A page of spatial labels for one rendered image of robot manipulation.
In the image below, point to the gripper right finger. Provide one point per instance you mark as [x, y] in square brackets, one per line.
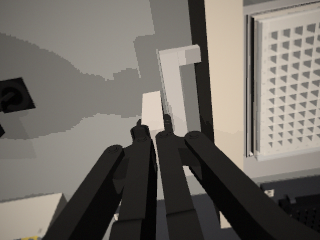
[248, 209]

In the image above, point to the dark grey bench mat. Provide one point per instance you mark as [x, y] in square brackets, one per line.
[86, 65]

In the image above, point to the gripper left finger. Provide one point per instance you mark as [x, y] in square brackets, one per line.
[90, 210]

